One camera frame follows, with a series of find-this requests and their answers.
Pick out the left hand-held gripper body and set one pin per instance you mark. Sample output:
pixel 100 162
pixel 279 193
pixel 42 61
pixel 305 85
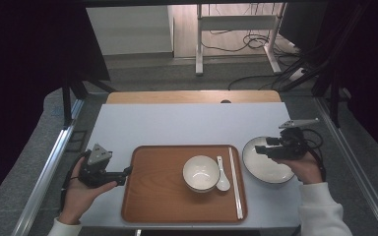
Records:
pixel 95 170

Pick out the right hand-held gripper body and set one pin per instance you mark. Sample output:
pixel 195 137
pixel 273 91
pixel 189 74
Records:
pixel 292 147

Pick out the white plate with dark rim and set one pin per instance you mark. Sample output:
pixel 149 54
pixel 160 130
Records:
pixel 262 170

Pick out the brown wooden tray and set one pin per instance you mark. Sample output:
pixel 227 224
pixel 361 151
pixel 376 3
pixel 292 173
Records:
pixel 157 187

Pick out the white chopstick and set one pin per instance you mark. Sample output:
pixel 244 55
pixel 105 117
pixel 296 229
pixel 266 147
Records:
pixel 238 187
pixel 233 177

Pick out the white ceramic spoon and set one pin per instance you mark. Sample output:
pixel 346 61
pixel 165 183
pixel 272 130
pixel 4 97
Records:
pixel 223 184

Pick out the white ceramic bowl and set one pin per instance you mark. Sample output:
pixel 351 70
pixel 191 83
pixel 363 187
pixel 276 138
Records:
pixel 201 173

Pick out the person's right hand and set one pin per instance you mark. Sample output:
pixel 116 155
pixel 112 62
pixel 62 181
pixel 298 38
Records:
pixel 305 170

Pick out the person's left hand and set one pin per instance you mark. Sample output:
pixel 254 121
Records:
pixel 75 200

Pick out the white power strip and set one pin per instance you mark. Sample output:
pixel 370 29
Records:
pixel 297 73

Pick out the dark curtain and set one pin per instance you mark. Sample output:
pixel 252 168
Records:
pixel 29 65
pixel 374 65

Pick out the white cabinet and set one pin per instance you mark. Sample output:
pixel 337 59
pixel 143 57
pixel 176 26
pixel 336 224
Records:
pixel 128 29

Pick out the aluminium rail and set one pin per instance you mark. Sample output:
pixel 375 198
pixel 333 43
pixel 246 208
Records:
pixel 46 177
pixel 357 170

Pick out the white desk frame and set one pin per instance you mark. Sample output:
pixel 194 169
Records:
pixel 236 22

